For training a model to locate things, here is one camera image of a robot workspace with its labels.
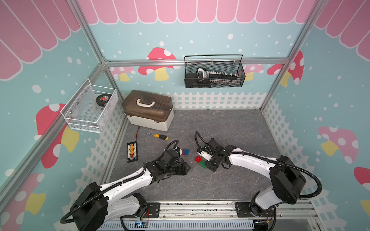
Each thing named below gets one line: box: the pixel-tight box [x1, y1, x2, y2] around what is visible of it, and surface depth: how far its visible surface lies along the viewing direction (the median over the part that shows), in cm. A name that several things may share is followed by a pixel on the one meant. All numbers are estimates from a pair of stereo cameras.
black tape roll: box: [95, 93, 113, 107], surface depth 81 cm
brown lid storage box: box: [121, 89, 174, 132], surface depth 99 cm
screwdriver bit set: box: [196, 67, 238, 88], surface depth 90 cm
